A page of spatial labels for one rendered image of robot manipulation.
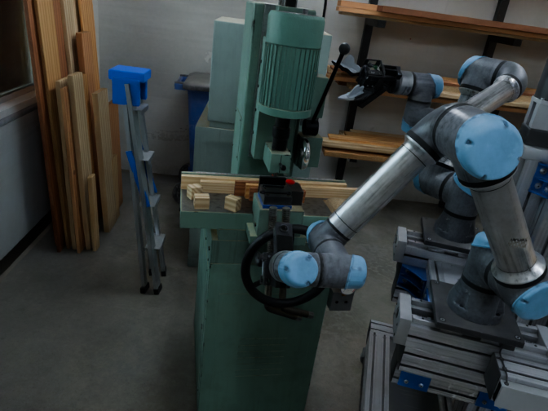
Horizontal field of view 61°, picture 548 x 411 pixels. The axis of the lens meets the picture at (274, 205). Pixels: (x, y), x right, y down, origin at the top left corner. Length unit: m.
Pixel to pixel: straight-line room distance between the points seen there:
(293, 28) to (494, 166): 0.74
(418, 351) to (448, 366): 0.09
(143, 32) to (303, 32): 2.65
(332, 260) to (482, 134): 0.38
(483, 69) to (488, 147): 0.92
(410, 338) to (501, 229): 0.47
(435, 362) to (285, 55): 0.99
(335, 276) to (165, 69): 3.18
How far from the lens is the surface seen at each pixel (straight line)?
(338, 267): 1.00
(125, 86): 2.24
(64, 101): 2.71
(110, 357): 2.28
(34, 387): 2.22
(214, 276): 1.59
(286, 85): 1.46
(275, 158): 1.55
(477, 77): 1.86
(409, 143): 1.09
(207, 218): 1.48
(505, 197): 1.05
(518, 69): 1.82
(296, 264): 0.95
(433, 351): 1.44
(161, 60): 3.97
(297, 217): 1.42
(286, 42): 1.45
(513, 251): 1.14
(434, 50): 4.13
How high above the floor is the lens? 1.53
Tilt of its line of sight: 24 degrees down
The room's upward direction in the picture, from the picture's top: 8 degrees clockwise
